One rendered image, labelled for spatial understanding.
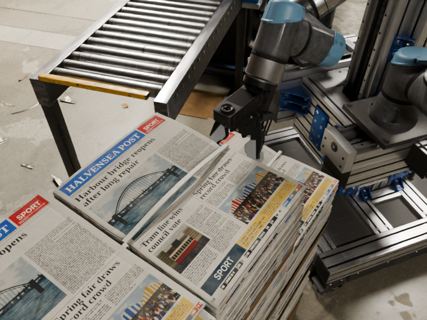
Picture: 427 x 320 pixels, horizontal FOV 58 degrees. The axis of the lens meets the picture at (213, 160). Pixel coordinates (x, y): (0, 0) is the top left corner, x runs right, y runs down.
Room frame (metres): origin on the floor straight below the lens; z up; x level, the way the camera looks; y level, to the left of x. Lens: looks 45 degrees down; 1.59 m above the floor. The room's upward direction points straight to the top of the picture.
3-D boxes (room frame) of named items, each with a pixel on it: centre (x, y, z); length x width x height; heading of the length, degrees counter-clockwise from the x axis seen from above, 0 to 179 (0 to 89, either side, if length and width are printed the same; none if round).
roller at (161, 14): (1.80, 0.23, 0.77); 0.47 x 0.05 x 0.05; 73
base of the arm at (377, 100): (0.98, -0.58, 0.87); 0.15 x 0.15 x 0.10
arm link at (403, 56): (0.97, -0.58, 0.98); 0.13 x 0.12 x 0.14; 16
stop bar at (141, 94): (1.16, 0.43, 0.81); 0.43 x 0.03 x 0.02; 73
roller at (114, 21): (1.67, 0.27, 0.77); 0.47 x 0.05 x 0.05; 73
